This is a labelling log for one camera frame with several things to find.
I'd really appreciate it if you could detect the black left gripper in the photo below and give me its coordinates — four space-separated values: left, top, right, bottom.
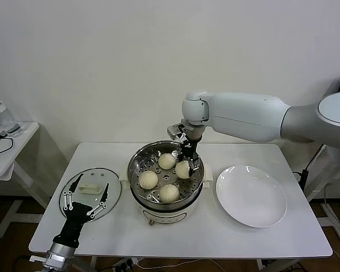
53 174 110 248

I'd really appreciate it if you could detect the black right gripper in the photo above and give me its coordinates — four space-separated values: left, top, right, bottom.
176 132 200 177

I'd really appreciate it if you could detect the white steamed baozi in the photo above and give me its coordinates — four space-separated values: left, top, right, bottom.
159 184 181 203
175 160 194 180
158 152 176 170
138 171 159 190

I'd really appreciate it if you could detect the round glass pot lid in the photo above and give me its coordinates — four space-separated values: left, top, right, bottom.
58 167 122 223

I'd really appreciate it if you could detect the stainless steel steamer basket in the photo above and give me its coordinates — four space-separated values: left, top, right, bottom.
127 141 206 205

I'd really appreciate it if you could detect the white work table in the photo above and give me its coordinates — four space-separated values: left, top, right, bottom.
28 142 334 266

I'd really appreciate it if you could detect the white electric cooker pot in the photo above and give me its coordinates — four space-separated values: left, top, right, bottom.
119 164 214 227

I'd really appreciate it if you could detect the white round plate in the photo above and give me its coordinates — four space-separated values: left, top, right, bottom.
215 165 288 228

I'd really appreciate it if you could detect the white floor power strip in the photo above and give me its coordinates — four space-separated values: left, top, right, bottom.
113 257 139 270

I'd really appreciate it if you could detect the small glass cup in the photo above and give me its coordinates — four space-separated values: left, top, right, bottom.
6 124 24 138

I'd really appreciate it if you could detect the clear jug with white lid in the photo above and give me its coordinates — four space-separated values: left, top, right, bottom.
0 99 18 134

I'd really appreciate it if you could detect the black power adapter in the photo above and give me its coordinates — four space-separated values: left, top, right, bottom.
293 169 309 196

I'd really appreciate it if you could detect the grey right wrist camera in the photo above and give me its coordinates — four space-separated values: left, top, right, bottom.
167 124 186 140

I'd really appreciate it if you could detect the black looped cable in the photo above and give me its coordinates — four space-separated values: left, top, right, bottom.
0 130 15 156

